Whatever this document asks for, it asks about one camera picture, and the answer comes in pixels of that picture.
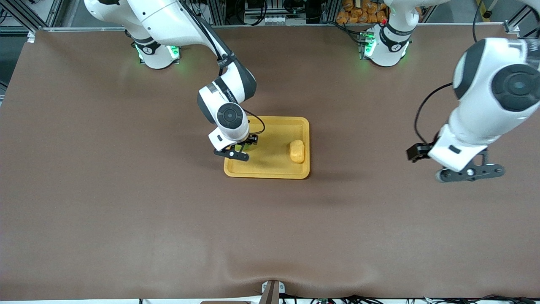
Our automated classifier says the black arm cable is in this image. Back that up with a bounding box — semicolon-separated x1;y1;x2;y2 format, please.
414;81;456;145
243;108;266;136

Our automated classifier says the yellow potato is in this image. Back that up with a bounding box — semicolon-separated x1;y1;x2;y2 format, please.
289;139;305;164

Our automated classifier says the brown table mat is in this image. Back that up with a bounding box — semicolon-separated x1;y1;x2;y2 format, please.
0;24;540;301

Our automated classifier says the metal camera stand bracket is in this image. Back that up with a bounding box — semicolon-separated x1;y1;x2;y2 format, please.
259;280;286;304

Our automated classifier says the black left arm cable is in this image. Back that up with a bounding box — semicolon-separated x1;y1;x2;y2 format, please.
414;81;456;145

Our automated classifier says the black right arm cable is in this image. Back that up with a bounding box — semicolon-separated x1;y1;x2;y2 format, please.
243;108;266;136

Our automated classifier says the aluminium frame post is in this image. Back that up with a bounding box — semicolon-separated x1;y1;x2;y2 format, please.
0;0;81;32
504;0;540;34

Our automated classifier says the yellow plastic tray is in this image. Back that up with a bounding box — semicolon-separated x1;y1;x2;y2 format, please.
224;115;311;179

